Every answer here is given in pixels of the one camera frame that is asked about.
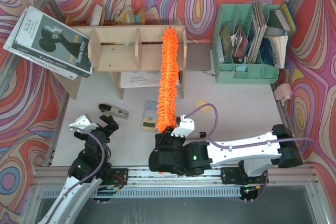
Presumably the orange microfiber duster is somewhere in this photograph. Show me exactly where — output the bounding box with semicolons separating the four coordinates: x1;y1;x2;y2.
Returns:
156;26;179;132

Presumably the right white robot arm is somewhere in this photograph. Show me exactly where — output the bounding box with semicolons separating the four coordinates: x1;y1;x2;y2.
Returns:
149;124;304;177

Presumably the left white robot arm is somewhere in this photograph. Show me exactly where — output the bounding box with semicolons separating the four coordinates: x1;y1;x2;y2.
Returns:
39;114;119;223

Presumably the wooden bookshelf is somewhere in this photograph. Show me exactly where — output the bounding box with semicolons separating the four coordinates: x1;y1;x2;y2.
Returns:
64;24;187;101

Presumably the grey black stapler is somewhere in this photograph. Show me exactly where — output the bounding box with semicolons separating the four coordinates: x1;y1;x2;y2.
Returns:
98;103;129;120

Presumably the clear tube black cap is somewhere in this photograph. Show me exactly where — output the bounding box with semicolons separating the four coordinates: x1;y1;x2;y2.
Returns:
188;131;207;139

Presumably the white notebook under shelf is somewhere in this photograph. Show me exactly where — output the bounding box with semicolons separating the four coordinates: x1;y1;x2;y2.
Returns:
119;71;182;89

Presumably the yellow sticky note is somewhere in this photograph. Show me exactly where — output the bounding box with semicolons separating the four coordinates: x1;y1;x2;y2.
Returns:
194;99;213;114

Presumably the white book under Twins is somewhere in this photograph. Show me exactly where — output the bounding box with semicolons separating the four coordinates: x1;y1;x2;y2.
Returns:
3;8;78;80

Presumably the brown board behind shelf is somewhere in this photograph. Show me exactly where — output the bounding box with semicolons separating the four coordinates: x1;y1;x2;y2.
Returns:
186;43;211;71

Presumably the black Twins story book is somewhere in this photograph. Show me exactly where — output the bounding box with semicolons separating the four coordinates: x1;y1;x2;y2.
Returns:
12;8;92;78

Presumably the green desk organizer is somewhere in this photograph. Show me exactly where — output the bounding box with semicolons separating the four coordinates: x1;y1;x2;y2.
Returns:
212;2;279;84

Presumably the grey hardcover book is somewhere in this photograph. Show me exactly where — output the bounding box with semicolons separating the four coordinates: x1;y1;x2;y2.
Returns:
265;9;291;36

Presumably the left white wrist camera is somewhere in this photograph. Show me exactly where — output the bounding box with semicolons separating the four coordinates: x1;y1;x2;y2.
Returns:
69;115;98;132

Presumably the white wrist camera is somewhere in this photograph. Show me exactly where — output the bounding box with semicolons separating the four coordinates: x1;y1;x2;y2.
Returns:
69;115;98;132
171;115;195;138

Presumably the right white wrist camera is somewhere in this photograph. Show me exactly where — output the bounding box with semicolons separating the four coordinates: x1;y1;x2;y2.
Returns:
171;115;195;138

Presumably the pink wall hook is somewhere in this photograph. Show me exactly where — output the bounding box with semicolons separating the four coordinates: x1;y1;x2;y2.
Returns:
274;83;292;106

